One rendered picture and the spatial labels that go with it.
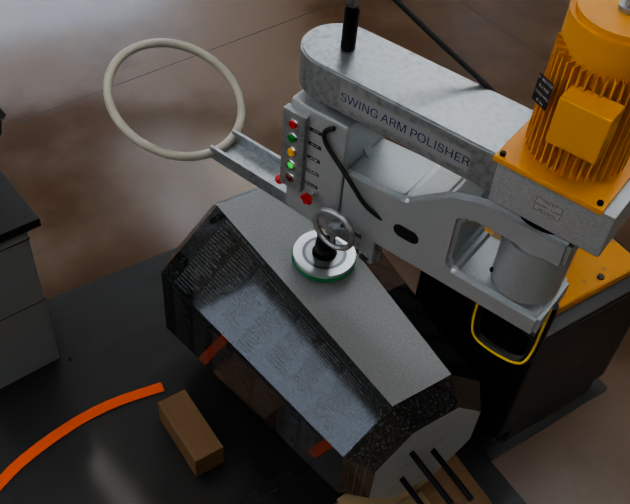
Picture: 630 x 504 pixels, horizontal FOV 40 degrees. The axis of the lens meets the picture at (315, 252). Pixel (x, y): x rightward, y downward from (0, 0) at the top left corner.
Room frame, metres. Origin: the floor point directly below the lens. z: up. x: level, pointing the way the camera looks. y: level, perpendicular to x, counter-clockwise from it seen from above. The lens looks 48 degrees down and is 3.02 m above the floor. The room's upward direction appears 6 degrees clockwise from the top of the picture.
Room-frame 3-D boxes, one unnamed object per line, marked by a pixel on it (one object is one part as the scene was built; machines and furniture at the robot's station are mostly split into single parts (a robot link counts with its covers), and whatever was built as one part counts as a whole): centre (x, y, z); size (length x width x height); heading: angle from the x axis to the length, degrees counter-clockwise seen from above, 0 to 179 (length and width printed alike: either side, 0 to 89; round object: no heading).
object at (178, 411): (1.69, 0.41, 0.07); 0.30 x 0.12 x 0.12; 39
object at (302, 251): (1.95, -0.03, 0.87); 0.21 x 0.21 x 0.01
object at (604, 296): (2.19, -0.83, 0.37); 0.66 x 0.66 x 0.74; 37
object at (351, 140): (1.91, -0.10, 1.32); 0.36 x 0.22 x 0.45; 57
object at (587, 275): (2.19, -0.83, 0.76); 0.49 x 0.49 x 0.05; 37
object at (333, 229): (1.79, -0.07, 1.20); 0.15 x 0.10 x 0.15; 57
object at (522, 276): (1.59, -0.58, 1.34); 0.19 x 0.19 x 0.20
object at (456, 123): (1.76, -0.32, 1.61); 0.96 x 0.25 x 0.17; 57
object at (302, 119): (1.90, 0.09, 1.37); 0.08 x 0.03 x 0.28; 57
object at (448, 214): (1.73, -0.35, 1.30); 0.74 x 0.23 x 0.49; 57
